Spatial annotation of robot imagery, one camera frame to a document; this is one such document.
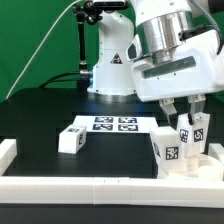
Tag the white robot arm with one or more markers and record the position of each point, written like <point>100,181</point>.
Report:
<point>150,48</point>

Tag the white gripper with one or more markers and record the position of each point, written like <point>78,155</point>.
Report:
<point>196,69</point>

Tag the white round stool seat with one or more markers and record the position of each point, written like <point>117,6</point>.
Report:
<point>209,169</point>

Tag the white U-shaped obstacle fence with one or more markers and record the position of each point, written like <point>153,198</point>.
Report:
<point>118,191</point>

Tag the white marker sheet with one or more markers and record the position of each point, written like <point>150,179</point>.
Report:
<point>116,124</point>

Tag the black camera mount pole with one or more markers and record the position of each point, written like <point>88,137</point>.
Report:
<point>85,13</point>

